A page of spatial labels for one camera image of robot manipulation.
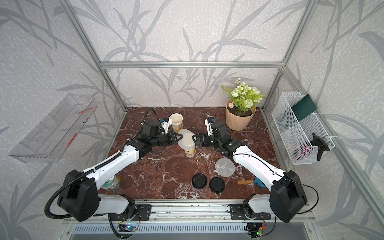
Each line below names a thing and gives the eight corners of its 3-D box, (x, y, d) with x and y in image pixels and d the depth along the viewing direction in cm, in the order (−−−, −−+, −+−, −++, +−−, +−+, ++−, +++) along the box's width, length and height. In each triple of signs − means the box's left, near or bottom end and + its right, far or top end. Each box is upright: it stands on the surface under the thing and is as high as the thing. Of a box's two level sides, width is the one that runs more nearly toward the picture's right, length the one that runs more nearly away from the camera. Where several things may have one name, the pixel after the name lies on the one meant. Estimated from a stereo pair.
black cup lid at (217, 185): (209, 193, 82) (209, 192, 80) (209, 178, 87) (209, 177, 85) (224, 193, 82) (225, 192, 80) (223, 178, 87) (224, 177, 85)
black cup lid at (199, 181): (192, 188, 83) (191, 187, 82) (192, 174, 89) (192, 173, 87) (206, 188, 83) (206, 187, 82) (206, 174, 88) (206, 173, 87)
